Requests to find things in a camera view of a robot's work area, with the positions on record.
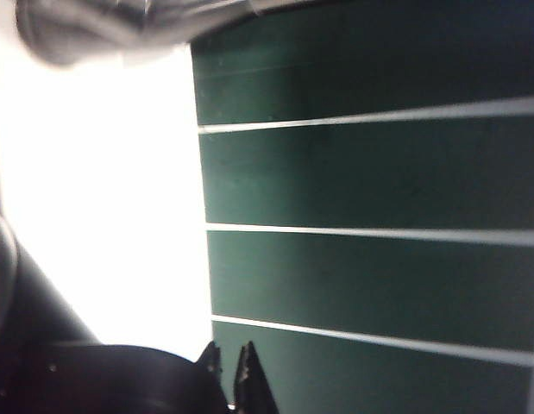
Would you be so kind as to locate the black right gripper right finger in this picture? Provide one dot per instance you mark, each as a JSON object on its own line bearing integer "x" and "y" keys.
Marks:
{"x": 251, "y": 384}

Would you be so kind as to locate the black mug with steel rim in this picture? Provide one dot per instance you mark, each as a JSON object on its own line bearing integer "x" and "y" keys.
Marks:
{"x": 98, "y": 379}

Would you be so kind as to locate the dark metal kitchen faucet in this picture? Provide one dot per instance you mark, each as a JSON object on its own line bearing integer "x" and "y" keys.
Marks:
{"x": 77, "y": 34}

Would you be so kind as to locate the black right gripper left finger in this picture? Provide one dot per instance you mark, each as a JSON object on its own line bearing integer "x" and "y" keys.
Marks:
{"x": 211, "y": 375}

